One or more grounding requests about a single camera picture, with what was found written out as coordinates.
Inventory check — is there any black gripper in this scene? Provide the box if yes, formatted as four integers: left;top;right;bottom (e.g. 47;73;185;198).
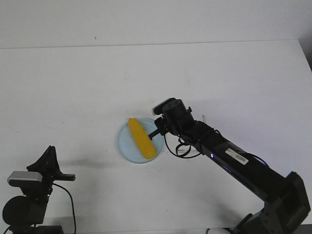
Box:
148;117;170;140
26;146;76;193

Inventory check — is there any yellow toy corn cob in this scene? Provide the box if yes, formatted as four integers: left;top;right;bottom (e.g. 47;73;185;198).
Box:
128;118;156;159

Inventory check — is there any light blue round plate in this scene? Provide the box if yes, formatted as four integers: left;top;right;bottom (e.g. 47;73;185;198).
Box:
116;120;164;164

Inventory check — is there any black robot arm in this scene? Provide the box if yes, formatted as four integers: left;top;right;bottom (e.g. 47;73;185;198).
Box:
2;146;77;234
149;97;311;234

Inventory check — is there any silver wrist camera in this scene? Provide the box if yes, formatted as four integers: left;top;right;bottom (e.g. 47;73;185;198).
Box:
152;97;176;116
7;171;43;187

